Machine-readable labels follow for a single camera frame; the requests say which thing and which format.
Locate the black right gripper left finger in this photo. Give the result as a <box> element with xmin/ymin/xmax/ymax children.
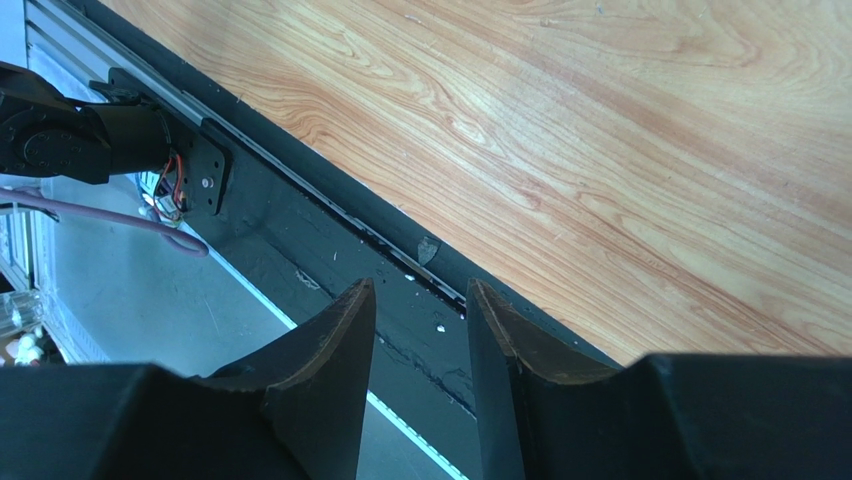
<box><xmin>1</xmin><ymin>278</ymin><xmax>376</xmax><ymax>479</ymax></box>

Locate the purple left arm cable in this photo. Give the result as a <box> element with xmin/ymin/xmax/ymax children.
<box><xmin>0</xmin><ymin>186</ymin><xmax>211</xmax><ymax>260</ymax></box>

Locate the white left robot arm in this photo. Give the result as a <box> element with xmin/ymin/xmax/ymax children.
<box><xmin>1</xmin><ymin>63</ymin><xmax>232</xmax><ymax>215</ymax></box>

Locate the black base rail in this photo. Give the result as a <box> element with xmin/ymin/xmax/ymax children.
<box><xmin>66</xmin><ymin>0</ymin><xmax>620</xmax><ymax>480</ymax></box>

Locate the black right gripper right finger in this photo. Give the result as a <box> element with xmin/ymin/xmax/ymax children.
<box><xmin>466</xmin><ymin>279</ymin><xmax>851</xmax><ymax>479</ymax></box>

